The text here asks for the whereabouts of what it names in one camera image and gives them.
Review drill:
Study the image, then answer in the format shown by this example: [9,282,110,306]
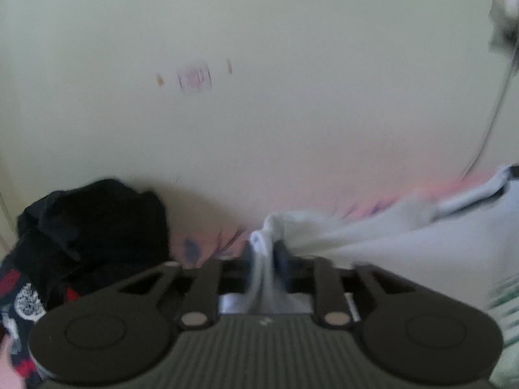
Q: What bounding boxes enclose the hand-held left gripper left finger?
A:
[115,257,252,331]

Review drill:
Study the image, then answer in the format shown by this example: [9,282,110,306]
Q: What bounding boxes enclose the black garment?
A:
[15,177,171,298]

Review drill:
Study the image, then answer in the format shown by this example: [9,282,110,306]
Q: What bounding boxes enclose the grey power cable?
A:
[460,65,513,181]

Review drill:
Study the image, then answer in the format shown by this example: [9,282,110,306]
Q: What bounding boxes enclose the white garment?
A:
[245,164,519,317]

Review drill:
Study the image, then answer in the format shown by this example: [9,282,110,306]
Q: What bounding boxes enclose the green striped white cloth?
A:
[484,273,519,389]

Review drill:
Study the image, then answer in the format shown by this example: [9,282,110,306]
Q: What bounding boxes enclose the pink floral bedsheet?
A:
[168,170,503,270]

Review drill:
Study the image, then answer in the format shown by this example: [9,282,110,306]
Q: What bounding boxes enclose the dark patterned cloth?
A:
[0,265,51,389]

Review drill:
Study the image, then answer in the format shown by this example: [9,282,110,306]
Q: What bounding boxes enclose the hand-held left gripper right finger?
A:
[274,243,419,331]

